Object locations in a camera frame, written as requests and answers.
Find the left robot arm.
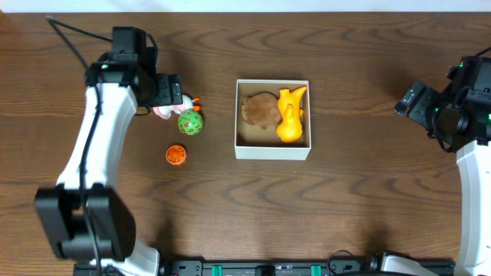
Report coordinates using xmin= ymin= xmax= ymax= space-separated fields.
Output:
xmin=35 ymin=52 xmax=182 ymax=275

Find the yellow rubber squirrel toy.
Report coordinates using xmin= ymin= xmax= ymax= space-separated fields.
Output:
xmin=276 ymin=87 xmax=307 ymax=143

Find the white pink duck toy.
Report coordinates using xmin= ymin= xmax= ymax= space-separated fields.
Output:
xmin=153 ymin=95 xmax=200 ymax=120

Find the left black cable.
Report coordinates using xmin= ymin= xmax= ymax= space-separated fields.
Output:
xmin=44 ymin=15 xmax=114 ymax=276

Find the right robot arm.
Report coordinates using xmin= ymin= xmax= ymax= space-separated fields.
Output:
xmin=394 ymin=81 xmax=490 ymax=275

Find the brown plush toy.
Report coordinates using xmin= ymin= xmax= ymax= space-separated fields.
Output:
xmin=240 ymin=92 xmax=282 ymax=130

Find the small orange lattice ball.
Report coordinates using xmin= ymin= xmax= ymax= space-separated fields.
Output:
xmin=166 ymin=145 xmax=187 ymax=166

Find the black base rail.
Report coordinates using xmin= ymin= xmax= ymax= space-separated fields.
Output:
xmin=73 ymin=256 xmax=456 ymax=276

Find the white cardboard box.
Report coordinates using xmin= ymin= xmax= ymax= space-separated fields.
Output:
xmin=234 ymin=79 xmax=311 ymax=160

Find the green ball with orange letters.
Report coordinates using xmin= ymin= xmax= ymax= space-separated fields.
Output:
xmin=178 ymin=110 xmax=203 ymax=136

